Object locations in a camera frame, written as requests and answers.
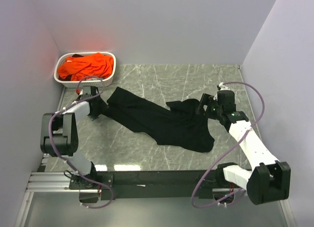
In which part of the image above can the black t-shirt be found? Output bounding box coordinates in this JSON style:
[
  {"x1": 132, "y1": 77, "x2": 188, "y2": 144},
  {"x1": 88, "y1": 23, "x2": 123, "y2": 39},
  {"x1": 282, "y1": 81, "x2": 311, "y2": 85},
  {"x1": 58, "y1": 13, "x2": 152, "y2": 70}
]
[{"x1": 104, "y1": 87, "x2": 214, "y2": 153}]

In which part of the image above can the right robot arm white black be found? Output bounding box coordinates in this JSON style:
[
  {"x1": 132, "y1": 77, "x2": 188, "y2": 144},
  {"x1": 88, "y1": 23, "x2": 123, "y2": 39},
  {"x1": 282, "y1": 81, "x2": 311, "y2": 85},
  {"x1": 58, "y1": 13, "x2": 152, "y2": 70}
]
[{"x1": 196, "y1": 96, "x2": 291, "y2": 205}]

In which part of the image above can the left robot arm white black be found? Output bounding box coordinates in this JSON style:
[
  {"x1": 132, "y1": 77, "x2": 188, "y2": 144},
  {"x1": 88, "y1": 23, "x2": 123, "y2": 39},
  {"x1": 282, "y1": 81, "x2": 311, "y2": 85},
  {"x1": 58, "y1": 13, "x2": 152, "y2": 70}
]
[{"x1": 40, "y1": 93, "x2": 107, "y2": 189}]

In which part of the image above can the white plastic laundry basket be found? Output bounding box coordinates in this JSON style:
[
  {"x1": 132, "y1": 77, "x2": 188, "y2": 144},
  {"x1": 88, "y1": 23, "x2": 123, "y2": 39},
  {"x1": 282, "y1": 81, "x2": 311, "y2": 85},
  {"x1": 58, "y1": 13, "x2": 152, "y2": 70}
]
[{"x1": 53, "y1": 52, "x2": 116, "y2": 88}]

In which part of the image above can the orange t-shirt in basket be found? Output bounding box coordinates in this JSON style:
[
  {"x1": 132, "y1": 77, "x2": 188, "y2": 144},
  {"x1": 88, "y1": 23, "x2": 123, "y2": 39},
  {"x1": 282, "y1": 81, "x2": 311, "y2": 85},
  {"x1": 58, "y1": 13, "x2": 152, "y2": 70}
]
[{"x1": 57, "y1": 52, "x2": 115, "y2": 81}]

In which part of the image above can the black base beam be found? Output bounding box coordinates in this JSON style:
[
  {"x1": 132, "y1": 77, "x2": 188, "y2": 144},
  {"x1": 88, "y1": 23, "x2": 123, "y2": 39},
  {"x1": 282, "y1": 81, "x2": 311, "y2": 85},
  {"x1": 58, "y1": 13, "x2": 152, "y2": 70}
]
[{"x1": 68, "y1": 170, "x2": 246, "y2": 203}]

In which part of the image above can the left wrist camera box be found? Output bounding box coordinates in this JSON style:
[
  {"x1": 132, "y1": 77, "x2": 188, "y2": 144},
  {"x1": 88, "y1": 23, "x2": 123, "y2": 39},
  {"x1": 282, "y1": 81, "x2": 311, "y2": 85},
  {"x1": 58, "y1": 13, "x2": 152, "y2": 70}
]
[{"x1": 81, "y1": 86, "x2": 99, "y2": 99}]

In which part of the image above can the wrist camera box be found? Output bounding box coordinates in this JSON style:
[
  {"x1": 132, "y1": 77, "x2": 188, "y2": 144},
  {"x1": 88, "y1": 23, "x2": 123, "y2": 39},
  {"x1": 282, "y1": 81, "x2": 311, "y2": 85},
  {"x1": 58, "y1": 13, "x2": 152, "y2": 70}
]
[
  {"x1": 217, "y1": 90, "x2": 236, "y2": 107},
  {"x1": 81, "y1": 86, "x2": 99, "y2": 99}
]

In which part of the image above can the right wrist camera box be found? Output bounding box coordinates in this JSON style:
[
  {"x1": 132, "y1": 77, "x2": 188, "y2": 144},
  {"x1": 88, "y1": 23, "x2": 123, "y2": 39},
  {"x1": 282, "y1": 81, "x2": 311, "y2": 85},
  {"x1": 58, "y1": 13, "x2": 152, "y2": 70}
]
[{"x1": 217, "y1": 90, "x2": 236, "y2": 107}]

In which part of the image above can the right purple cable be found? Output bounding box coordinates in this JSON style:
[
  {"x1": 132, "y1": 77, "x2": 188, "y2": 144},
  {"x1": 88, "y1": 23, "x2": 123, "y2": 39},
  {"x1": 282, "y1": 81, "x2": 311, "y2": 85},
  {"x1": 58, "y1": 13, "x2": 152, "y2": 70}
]
[{"x1": 190, "y1": 81, "x2": 266, "y2": 209}]

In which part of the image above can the aluminium rail frame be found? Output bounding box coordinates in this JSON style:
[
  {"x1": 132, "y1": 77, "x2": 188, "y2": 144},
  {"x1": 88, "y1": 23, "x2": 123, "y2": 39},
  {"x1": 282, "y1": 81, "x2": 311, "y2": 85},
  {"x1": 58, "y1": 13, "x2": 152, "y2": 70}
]
[{"x1": 14, "y1": 151, "x2": 72, "y2": 227}]

